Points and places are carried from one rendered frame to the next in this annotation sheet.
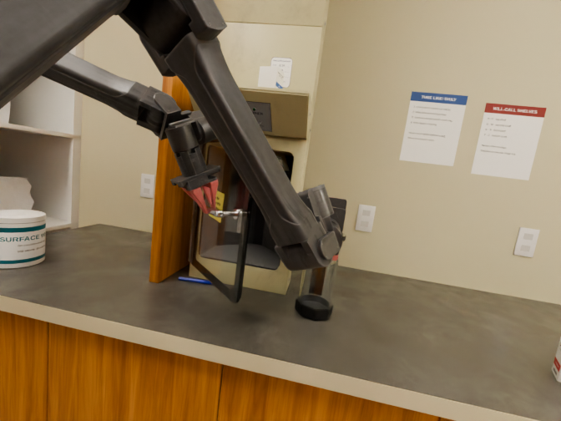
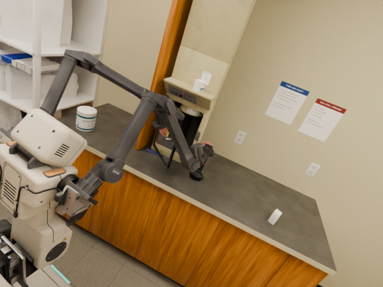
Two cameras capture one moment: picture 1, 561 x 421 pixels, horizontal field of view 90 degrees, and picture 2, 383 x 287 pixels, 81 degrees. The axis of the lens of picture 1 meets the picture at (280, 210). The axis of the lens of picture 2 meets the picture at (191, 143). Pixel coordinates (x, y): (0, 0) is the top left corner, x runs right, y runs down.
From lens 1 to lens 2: 81 cm
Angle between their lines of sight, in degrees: 19
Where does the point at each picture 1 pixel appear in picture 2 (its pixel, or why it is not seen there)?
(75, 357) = not seen: hidden behind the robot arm
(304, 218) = (189, 158)
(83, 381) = not seen: hidden behind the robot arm
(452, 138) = (294, 110)
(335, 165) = (232, 107)
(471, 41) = (321, 62)
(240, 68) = (188, 70)
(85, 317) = not seen: hidden behind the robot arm
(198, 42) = (168, 115)
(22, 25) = (137, 131)
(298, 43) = (216, 68)
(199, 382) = (150, 189)
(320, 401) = (187, 205)
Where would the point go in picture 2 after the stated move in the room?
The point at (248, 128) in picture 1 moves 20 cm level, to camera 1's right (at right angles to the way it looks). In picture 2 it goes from (178, 134) to (215, 148)
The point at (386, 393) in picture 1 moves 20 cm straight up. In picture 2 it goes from (206, 208) to (218, 183)
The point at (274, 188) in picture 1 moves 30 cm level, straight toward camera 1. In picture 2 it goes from (182, 150) to (167, 185)
